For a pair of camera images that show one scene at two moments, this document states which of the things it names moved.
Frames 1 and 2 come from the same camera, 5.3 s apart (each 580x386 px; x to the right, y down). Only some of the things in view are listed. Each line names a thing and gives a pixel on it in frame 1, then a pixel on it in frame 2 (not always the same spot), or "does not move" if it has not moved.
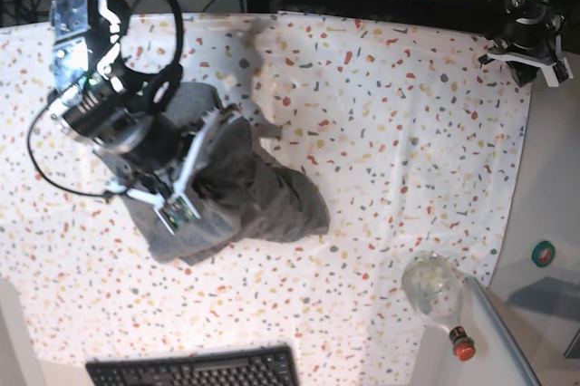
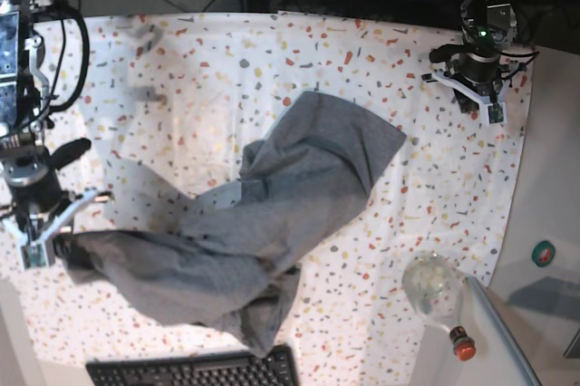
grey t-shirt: [246, 196] → [233, 258]
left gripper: [127, 132] → [33, 186]
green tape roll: [543, 253] does not move
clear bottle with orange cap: [434, 285] does not move
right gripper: [533, 33] → [478, 61]
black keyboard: [262, 366] does not move
